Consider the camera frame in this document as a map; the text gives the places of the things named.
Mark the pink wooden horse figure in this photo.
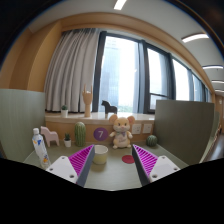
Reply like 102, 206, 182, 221
41, 126, 59, 145

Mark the wooden hand sculpture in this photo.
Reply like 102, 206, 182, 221
82, 89, 93, 117

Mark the green partition panel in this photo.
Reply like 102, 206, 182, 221
0, 89, 45, 162
153, 100, 215, 165

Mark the white wall socket left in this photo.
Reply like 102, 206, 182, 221
132, 124, 141, 134

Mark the purple round number seven sticker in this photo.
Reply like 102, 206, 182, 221
93, 127, 108, 141

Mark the black horse figure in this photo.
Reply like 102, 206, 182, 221
101, 100, 117, 114

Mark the white wall socket right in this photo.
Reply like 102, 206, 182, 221
143, 124, 152, 133

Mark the white wall socket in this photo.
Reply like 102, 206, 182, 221
132, 124, 141, 134
143, 124, 152, 133

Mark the wooden window sill shelf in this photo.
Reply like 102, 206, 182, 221
45, 112, 155, 143

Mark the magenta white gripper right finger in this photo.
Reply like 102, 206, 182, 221
132, 145, 180, 186

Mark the small potted plant white pot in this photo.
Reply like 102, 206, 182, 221
64, 133, 71, 147

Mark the beige plush hamster toy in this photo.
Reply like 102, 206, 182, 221
109, 114, 135, 149

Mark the pale yellow paper cup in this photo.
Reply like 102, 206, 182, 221
93, 145, 108, 165

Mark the tall green cactus ornament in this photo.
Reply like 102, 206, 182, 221
74, 122, 86, 147

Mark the clear plastic water bottle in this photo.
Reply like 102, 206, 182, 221
32, 128, 51, 169

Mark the green left partition panel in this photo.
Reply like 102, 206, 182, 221
0, 89, 45, 162

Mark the grey white curtain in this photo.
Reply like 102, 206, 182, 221
44, 28, 100, 112

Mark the small potted cactus on sill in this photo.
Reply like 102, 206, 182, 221
61, 105, 68, 118

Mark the red round coaster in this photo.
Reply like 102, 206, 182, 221
122, 155, 134, 164

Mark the green right partition panel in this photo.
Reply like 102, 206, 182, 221
153, 100, 215, 165

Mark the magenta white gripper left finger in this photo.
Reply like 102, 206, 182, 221
47, 145, 95, 187

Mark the round green cactus ornament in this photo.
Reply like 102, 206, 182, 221
146, 135, 158, 147

